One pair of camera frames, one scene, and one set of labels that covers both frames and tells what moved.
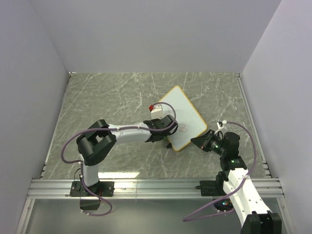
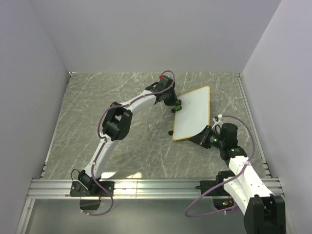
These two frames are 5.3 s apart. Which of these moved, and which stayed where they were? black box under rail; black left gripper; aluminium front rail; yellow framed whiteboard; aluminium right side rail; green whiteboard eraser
Moved: green whiteboard eraser; yellow framed whiteboard; black left gripper
Stayed: black box under rail; aluminium right side rail; aluminium front rail
